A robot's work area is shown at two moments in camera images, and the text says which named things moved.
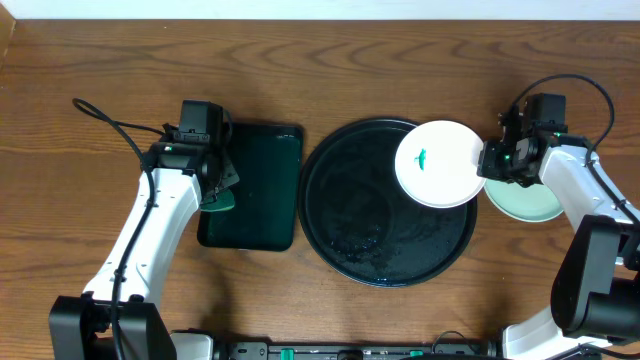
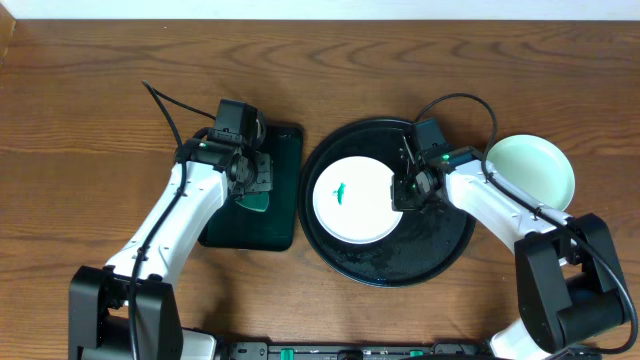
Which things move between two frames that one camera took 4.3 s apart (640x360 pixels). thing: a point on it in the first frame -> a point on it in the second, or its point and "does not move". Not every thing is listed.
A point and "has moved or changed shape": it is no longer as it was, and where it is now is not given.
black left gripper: x=223 y=179 -> x=260 y=177
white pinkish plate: x=436 y=163 has moved or changed shape
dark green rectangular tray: x=266 y=159 does not move
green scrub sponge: x=223 y=200 has moved or changed shape
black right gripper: x=486 y=168 -> x=400 y=201
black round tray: x=360 y=220 does not move
